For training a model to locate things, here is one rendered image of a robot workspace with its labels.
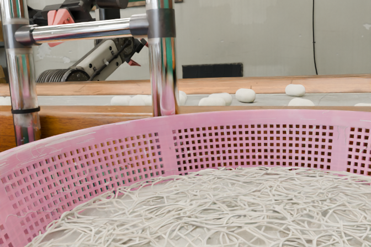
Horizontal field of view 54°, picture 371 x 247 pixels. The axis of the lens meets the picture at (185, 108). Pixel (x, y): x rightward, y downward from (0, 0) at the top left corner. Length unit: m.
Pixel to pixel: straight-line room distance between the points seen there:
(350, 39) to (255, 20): 0.62
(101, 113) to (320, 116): 0.19
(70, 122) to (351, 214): 0.27
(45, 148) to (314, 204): 0.15
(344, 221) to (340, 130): 0.10
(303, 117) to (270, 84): 0.39
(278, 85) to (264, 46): 1.91
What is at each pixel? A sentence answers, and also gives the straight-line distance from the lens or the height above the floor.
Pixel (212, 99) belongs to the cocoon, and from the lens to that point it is 0.46.
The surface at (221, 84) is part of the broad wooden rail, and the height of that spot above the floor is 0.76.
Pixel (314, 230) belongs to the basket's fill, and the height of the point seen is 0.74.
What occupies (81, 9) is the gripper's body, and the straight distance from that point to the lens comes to 0.82.
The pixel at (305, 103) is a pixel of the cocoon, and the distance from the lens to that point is 0.41.
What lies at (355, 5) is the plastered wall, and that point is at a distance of 2.58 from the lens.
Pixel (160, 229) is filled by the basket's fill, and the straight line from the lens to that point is 0.19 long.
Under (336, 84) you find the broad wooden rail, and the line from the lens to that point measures 0.66.
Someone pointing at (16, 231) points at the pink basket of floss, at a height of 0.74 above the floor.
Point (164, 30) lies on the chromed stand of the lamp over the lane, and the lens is 0.29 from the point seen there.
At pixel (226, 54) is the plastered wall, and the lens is 2.61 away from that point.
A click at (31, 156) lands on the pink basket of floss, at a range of 0.22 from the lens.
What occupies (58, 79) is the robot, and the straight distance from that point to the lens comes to 1.11.
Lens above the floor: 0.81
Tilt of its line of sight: 8 degrees down
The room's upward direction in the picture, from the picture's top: 3 degrees counter-clockwise
